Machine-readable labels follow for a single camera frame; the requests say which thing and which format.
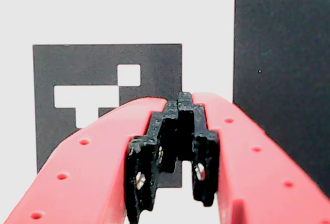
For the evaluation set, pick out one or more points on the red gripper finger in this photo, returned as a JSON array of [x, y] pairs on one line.
[[252, 177], [90, 169]]

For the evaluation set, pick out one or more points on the black white marker mat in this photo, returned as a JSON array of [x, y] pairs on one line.
[[103, 15]]

